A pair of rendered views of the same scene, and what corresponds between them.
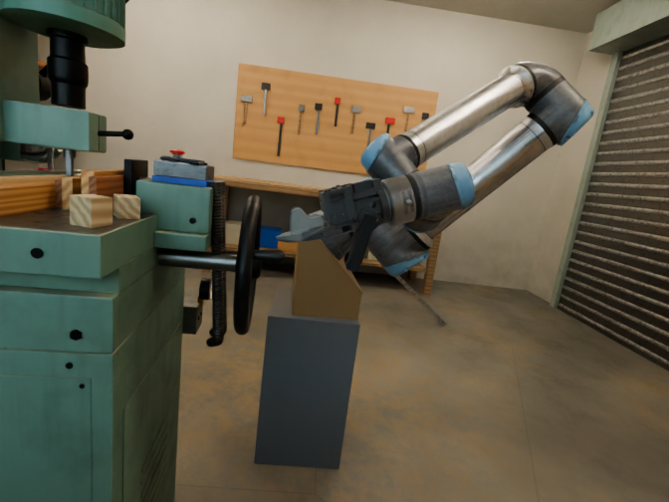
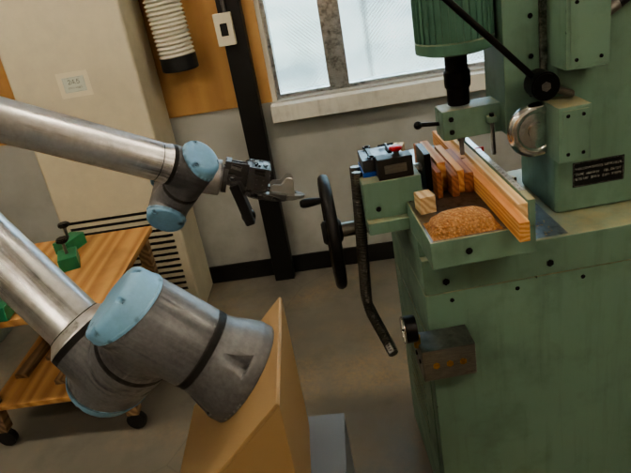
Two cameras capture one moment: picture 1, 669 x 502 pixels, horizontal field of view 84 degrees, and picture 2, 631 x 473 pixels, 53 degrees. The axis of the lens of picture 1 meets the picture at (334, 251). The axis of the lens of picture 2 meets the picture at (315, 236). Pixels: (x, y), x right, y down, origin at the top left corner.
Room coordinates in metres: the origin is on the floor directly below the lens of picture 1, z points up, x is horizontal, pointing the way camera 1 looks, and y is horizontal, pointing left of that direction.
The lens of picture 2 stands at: (2.20, 0.37, 1.46)
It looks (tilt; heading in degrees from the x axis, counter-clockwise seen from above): 24 degrees down; 189
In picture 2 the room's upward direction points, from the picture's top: 10 degrees counter-clockwise
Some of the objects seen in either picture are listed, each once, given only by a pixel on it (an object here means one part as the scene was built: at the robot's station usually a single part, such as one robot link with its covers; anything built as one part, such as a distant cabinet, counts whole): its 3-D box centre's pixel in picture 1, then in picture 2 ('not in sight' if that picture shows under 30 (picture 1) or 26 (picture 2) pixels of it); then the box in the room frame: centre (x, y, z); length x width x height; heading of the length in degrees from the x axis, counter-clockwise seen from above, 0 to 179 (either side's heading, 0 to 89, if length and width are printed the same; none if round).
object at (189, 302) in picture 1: (178, 314); (444, 353); (0.98, 0.41, 0.58); 0.12 x 0.08 x 0.08; 99
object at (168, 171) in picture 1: (185, 168); (383, 159); (0.78, 0.32, 0.99); 0.13 x 0.11 x 0.06; 9
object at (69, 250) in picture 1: (137, 221); (424, 198); (0.76, 0.41, 0.87); 0.61 x 0.30 x 0.06; 9
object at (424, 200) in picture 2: not in sight; (424, 202); (0.90, 0.41, 0.92); 0.04 x 0.03 x 0.04; 15
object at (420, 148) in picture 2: (151, 183); (411, 169); (0.76, 0.39, 0.95); 0.09 x 0.07 x 0.09; 9
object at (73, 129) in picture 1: (58, 131); (469, 121); (0.70, 0.53, 1.03); 0.14 x 0.07 x 0.09; 99
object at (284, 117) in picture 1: (334, 125); not in sight; (3.96, 0.15, 1.50); 2.00 x 0.04 x 0.90; 94
